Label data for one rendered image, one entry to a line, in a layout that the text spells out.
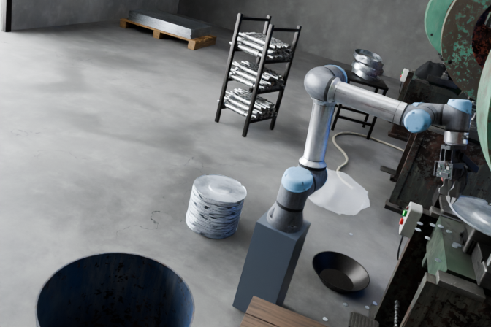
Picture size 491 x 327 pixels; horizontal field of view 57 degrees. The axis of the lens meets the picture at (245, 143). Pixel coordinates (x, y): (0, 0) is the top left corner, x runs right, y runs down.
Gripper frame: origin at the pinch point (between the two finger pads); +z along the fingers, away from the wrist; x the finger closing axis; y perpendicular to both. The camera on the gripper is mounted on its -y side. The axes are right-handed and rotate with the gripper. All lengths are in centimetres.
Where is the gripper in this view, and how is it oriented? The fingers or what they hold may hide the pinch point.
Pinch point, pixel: (452, 200)
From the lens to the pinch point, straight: 176.4
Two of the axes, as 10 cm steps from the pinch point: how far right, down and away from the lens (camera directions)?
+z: -0.6, 9.9, 1.1
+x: 5.0, 1.3, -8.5
